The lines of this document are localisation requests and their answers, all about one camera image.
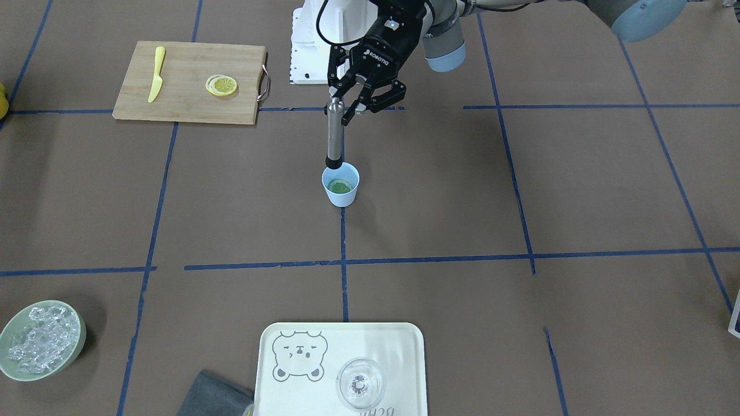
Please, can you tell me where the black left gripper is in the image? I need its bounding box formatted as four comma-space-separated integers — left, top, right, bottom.
326, 1, 431, 127

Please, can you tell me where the metal muddler black cap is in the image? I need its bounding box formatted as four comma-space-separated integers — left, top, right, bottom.
325, 98, 345, 169

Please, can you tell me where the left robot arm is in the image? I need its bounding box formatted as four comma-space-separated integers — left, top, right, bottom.
314, 1, 539, 127

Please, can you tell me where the light blue plastic cup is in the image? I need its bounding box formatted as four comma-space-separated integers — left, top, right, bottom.
321, 162, 361, 207

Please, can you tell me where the bamboo cutting board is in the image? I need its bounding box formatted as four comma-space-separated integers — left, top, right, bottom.
113, 40, 268, 125

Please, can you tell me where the yellow plastic knife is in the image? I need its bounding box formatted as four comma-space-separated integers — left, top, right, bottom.
147, 46, 166, 103

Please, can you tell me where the cream bear serving tray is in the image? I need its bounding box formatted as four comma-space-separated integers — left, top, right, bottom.
252, 323, 428, 415

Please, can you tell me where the clear wine glass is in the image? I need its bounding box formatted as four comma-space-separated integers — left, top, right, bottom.
336, 357, 386, 411

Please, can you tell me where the grey folded cloth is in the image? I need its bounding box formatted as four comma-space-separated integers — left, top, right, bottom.
177, 371, 254, 415

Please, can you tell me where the green bowl of ice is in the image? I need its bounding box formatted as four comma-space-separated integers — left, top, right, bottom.
1, 300, 87, 382

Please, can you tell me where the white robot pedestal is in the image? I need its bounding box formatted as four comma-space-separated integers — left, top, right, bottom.
289, 0, 394, 85

